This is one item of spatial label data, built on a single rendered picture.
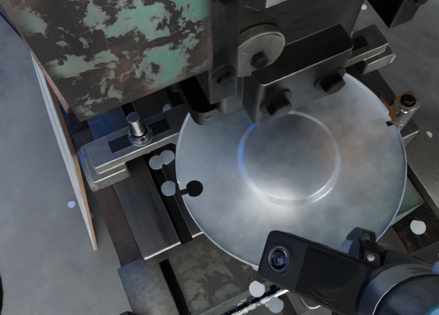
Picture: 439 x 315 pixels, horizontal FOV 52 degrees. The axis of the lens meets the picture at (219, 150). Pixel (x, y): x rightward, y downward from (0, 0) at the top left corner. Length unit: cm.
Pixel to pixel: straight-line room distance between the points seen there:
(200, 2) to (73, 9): 7
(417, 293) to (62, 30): 23
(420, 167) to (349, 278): 43
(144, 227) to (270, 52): 34
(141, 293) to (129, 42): 49
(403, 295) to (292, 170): 32
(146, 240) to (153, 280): 8
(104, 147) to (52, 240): 83
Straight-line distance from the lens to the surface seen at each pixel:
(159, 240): 64
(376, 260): 41
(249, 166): 57
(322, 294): 39
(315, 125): 60
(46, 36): 24
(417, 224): 75
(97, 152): 64
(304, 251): 40
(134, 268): 70
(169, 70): 29
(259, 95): 42
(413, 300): 27
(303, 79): 44
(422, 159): 80
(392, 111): 64
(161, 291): 69
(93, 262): 139
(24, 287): 145
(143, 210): 65
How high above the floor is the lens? 132
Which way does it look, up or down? 67 degrees down
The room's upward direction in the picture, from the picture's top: 2 degrees counter-clockwise
